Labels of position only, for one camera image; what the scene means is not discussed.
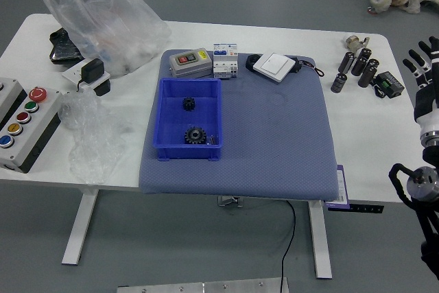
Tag black round socket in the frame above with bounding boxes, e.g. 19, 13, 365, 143
244, 54, 263, 73

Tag blue plastic box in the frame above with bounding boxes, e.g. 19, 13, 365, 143
152, 77, 226, 162

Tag silver metal plate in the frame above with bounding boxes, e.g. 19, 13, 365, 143
116, 277, 289, 293

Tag purple white label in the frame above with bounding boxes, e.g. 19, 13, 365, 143
325, 165, 351, 210

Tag black block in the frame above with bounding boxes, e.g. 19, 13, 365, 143
93, 79, 112, 97

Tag large clear plastic bag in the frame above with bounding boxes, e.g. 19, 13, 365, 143
38, 0, 172, 80

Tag white table leg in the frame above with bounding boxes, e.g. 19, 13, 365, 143
307, 200, 333, 279
61, 189, 100, 266

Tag grey control box coloured buttons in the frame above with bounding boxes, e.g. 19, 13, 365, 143
0, 86, 64, 174

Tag grey push-button switch box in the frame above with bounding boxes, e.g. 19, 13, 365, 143
168, 47, 213, 78

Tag big black gear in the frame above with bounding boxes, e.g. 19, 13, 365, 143
184, 126, 206, 145

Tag white circuit breaker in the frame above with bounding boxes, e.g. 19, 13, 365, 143
212, 43, 239, 80

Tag black power adapter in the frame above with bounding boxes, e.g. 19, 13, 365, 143
75, 58, 106, 93

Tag blue-grey padded mat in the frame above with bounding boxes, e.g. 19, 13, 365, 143
138, 48, 340, 202

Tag white socket plate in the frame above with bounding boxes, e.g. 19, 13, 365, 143
61, 61, 111, 90

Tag white wall switch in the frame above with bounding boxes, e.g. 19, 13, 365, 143
252, 51, 296, 84

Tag black floor cable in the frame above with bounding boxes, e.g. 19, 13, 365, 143
280, 200, 298, 293

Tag silver metal fitting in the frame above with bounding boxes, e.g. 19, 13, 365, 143
341, 34, 370, 52

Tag black module with wires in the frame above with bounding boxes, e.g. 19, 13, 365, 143
291, 56, 325, 77

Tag black module green terminal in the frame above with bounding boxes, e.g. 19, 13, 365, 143
372, 71, 405, 99

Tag crumpled clear plastic wrap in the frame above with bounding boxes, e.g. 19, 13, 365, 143
58, 89, 134, 186

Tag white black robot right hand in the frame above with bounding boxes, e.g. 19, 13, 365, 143
402, 36, 439, 131

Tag black ruler strip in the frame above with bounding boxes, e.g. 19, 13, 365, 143
327, 204, 384, 213

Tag grey box with black side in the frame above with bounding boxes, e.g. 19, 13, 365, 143
0, 78, 27, 126

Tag metal bracket under table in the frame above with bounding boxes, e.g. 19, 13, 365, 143
216, 195, 245, 207

